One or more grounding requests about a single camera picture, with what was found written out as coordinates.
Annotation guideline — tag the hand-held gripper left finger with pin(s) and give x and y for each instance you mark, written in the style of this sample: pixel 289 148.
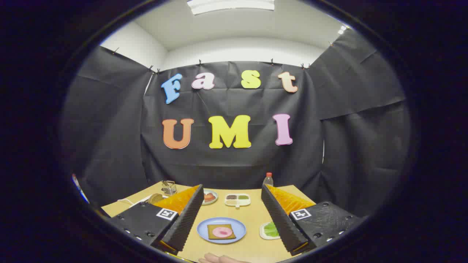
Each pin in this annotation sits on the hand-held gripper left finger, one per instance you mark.
pixel 186 219

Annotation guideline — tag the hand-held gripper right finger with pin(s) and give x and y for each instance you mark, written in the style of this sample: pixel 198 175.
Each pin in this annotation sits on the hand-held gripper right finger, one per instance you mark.
pixel 281 219

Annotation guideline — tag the green lettuce leaf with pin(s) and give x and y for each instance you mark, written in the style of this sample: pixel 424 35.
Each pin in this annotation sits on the green lettuce leaf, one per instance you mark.
pixel 271 229

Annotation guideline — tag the small white plate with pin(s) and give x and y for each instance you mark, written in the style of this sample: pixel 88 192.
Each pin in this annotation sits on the small white plate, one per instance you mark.
pixel 261 233

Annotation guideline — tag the square tan toast slice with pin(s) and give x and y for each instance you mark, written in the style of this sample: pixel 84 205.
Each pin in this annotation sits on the square tan toast slice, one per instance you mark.
pixel 212 235

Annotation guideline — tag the red tomato slice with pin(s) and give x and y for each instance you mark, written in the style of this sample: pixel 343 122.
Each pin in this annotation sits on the red tomato slice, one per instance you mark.
pixel 209 197

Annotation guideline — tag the pink ham slice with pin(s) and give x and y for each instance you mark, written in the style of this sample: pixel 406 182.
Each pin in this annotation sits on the pink ham slice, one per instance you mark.
pixel 221 232

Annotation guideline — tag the pale green plate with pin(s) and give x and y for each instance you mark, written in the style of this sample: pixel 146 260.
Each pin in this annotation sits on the pale green plate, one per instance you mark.
pixel 215 193

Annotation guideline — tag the clear bottle with red cap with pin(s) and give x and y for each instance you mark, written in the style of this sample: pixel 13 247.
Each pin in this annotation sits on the clear bottle with red cap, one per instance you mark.
pixel 268 180

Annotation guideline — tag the blue plate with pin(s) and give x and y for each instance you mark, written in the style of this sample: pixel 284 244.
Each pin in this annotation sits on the blue plate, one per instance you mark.
pixel 239 224

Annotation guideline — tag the white divided dish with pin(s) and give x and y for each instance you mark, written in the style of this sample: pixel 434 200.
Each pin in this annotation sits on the white divided dish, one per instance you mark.
pixel 237 203

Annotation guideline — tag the black backdrop cloth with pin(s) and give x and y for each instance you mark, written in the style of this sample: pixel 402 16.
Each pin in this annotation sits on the black backdrop cloth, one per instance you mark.
pixel 234 164

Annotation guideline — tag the blue white striped object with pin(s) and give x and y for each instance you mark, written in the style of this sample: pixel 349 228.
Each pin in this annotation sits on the blue white striped object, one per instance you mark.
pixel 78 186

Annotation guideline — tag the large ceiling light panel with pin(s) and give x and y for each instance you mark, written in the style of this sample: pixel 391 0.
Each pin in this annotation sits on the large ceiling light panel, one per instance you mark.
pixel 230 5

